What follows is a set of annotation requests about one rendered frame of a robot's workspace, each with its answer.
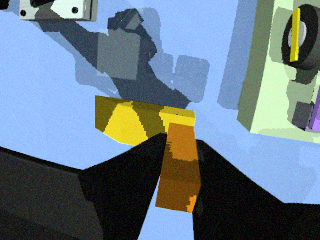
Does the pale green ramp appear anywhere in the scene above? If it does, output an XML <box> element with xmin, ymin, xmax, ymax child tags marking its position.
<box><xmin>236</xmin><ymin>0</ymin><xmax>320</xmax><ymax>144</ymax></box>

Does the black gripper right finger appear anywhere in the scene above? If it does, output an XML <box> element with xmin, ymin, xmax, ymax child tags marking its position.
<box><xmin>192</xmin><ymin>139</ymin><xmax>320</xmax><ymax>240</ymax></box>

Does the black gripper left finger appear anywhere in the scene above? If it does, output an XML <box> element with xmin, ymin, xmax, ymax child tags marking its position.
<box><xmin>0</xmin><ymin>133</ymin><xmax>167</xmax><ymax>240</ymax></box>

